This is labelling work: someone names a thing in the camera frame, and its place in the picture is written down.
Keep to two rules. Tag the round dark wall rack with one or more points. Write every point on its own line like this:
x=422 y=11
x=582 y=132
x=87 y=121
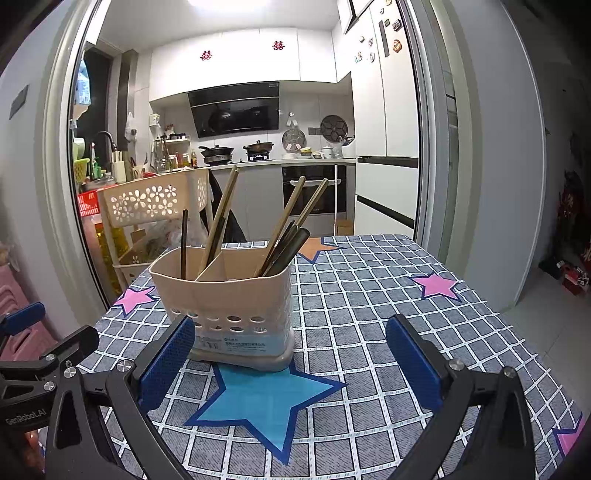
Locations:
x=333 y=127

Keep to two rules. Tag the grey door frame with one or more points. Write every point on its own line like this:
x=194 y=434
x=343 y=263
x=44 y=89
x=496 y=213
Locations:
x=60 y=138

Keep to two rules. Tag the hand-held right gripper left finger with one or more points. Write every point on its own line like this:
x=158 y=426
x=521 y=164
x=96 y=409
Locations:
x=168 y=364

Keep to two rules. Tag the round grey plate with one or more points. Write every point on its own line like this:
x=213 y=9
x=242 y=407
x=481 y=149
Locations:
x=293 y=140

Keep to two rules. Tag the white refrigerator with magnets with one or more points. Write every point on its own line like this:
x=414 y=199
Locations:
x=383 y=115

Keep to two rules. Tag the amber oil bottle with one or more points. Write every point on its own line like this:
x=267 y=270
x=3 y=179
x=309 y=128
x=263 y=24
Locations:
x=111 y=242

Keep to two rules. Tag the black cooking pot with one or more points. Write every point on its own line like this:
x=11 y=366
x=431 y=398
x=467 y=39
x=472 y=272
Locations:
x=258 y=148

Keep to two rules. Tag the beige flower-cutout storage cart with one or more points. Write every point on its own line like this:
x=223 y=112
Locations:
x=147 y=201

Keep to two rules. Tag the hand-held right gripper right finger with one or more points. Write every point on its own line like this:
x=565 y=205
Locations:
x=413 y=364

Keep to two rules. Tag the black wok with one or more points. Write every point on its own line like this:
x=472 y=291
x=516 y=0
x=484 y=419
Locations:
x=216 y=153

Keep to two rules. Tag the cardboard box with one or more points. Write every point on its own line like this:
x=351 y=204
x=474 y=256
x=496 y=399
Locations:
x=344 y=227

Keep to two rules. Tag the beige plastic utensil holder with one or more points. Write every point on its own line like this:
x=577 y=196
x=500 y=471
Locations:
x=240 y=295

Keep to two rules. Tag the grey kitchen counter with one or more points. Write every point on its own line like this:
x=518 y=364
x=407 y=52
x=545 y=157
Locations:
x=263 y=198

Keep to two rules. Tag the black built-in oven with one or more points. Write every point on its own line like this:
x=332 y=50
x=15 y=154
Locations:
x=314 y=189

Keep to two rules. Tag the white upper kitchen cabinets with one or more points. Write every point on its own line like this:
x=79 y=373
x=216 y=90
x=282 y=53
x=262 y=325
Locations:
x=240 y=60

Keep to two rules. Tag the stack of pink plastic stools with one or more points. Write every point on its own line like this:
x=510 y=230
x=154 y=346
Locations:
x=27 y=295

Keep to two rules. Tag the red plastic basket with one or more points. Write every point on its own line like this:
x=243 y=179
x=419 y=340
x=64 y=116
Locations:
x=90 y=204

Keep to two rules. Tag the green plastic basket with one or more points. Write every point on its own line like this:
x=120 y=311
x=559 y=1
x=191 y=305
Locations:
x=81 y=168

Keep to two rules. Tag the red festive decorations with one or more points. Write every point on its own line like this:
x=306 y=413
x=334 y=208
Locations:
x=570 y=230

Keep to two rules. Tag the red paper decoration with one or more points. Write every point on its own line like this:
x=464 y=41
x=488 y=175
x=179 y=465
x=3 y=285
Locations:
x=277 y=45
x=206 y=55

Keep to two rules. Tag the grey checked star tablecloth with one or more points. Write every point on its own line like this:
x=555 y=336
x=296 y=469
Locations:
x=369 y=295

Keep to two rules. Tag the black kitchen faucet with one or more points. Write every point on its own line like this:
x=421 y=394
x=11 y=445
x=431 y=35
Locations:
x=106 y=141

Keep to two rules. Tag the white hanging bag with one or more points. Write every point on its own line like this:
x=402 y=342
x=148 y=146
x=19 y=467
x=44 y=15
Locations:
x=131 y=129

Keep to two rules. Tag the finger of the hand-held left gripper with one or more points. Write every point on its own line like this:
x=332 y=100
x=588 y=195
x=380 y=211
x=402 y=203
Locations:
x=25 y=314
x=69 y=344

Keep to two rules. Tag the black range hood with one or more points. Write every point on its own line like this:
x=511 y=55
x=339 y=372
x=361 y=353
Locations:
x=235 y=110

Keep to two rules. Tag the long wooden chopstick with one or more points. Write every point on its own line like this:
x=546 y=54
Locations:
x=231 y=217

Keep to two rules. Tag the white spice rack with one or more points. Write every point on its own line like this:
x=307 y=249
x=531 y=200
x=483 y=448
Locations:
x=175 y=150

